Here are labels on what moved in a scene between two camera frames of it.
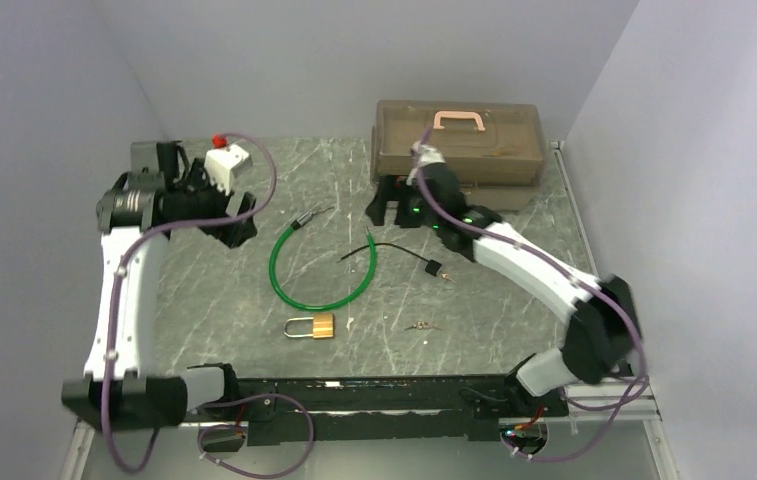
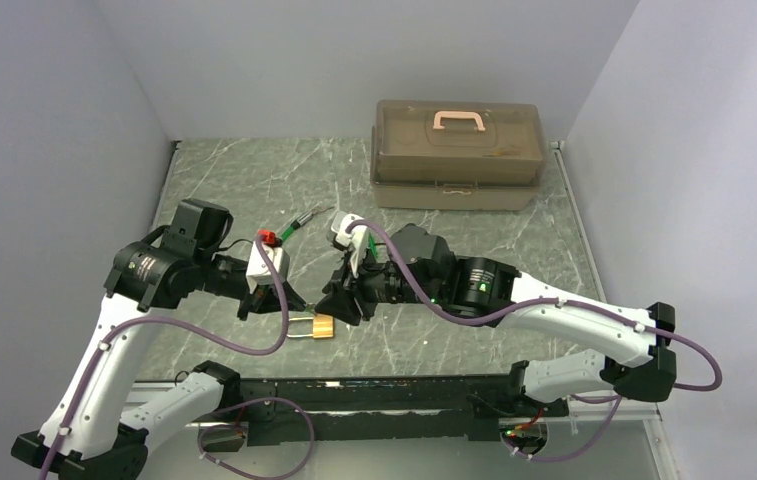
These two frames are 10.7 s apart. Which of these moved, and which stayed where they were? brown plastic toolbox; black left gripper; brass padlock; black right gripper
Moved: black left gripper; black right gripper
Stayed: brass padlock; brown plastic toolbox
